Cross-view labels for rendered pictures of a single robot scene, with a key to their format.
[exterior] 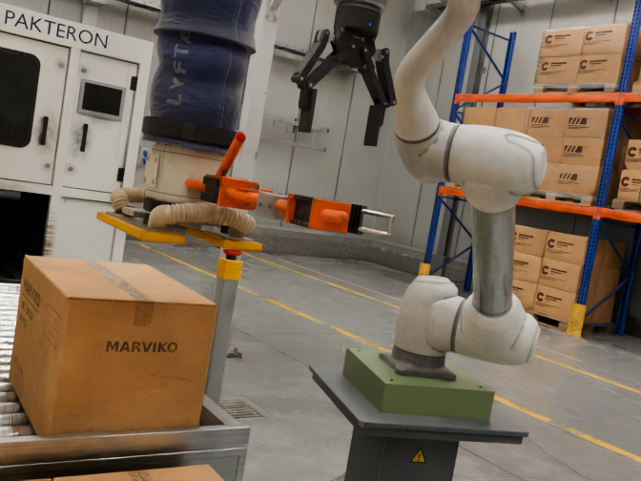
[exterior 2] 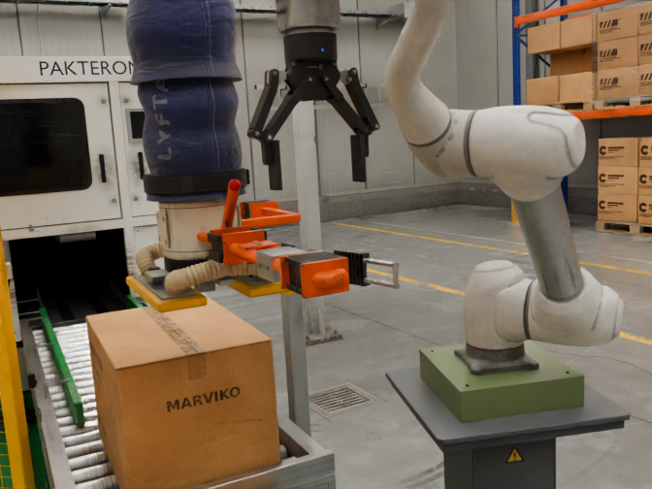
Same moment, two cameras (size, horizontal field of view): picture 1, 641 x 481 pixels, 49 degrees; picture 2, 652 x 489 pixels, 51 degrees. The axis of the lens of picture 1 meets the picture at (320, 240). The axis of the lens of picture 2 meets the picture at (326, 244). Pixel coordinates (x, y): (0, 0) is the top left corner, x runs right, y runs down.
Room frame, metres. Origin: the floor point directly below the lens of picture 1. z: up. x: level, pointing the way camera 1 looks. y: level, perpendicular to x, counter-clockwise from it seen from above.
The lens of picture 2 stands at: (0.20, -0.14, 1.47)
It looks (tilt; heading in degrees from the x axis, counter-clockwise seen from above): 9 degrees down; 8
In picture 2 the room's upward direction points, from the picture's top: 3 degrees counter-clockwise
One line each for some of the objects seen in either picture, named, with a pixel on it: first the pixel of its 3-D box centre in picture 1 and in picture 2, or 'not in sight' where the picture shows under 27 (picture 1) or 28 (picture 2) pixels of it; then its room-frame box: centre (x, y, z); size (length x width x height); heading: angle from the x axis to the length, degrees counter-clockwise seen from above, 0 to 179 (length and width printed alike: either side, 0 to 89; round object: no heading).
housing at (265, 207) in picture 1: (279, 207); (281, 263); (1.29, 0.08, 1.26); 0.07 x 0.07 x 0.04; 34
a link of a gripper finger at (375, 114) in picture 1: (373, 125); (358, 158); (1.23, -0.06, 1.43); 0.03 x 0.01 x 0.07; 34
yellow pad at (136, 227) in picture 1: (138, 220); (162, 283); (1.62, 0.42, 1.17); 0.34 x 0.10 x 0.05; 34
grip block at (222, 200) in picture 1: (229, 192); (237, 244); (1.47, 0.20, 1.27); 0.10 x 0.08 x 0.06; 124
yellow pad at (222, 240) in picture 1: (214, 229); (243, 271); (1.73, 0.26, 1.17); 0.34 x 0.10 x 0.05; 34
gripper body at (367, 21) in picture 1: (354, 38); (311, 67); (1.19, 0.00, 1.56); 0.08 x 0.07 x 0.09; 124
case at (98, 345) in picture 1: (105, 344); (176, 392); (2.04, 0.58, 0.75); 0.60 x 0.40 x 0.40; 33
